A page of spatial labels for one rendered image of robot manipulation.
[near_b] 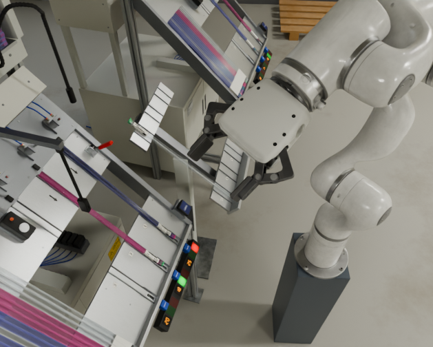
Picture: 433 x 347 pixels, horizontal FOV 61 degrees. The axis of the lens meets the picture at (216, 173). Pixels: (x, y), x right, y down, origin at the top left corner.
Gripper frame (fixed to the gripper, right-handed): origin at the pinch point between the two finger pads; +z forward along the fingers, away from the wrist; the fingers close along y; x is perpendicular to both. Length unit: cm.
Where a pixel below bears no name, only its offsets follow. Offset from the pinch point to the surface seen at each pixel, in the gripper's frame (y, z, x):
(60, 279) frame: 40, 67, -63
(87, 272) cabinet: 38, 62, -71
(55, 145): 34.2, 19.4, -10.0
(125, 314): 12, 51, -54
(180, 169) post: 47, 13, -86
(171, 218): 30, 26, -73
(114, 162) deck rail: 50, 23, -53
